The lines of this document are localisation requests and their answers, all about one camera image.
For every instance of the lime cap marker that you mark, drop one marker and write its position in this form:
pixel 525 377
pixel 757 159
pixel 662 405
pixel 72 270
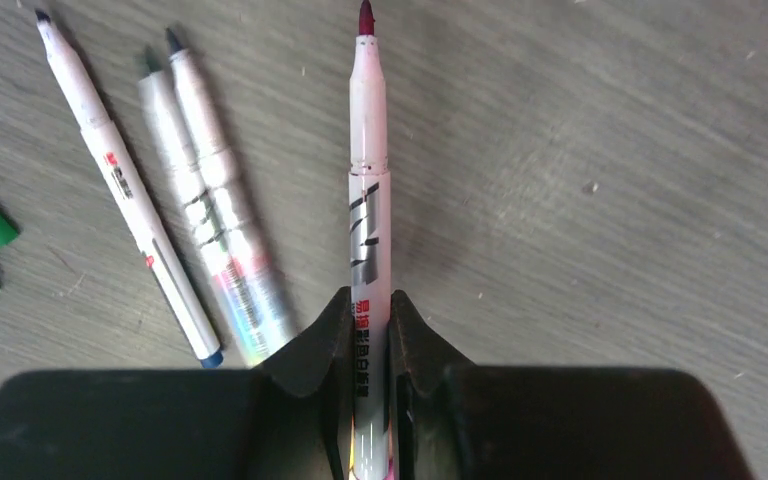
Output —
pixel 259 316

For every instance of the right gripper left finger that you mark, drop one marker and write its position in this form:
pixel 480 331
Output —
pixel 288 418

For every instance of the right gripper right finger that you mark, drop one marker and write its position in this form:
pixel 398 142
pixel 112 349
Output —
pixel 455 419

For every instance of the blue cap marker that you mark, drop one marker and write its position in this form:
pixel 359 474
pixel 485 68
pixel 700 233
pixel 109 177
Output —
pixel 369 183

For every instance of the green clip cap marker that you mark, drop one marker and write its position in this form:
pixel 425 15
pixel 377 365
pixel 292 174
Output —
pixel 108 150

